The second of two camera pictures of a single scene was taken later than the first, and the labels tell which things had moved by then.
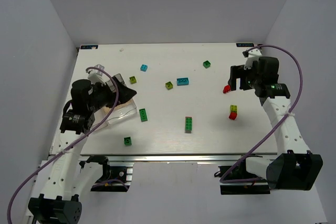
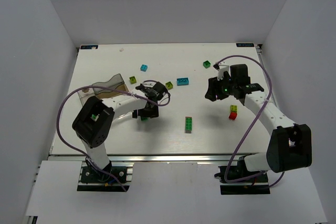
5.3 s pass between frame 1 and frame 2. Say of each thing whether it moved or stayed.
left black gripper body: moved
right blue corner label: stayed
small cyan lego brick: stayed
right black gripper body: moved
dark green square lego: stayed
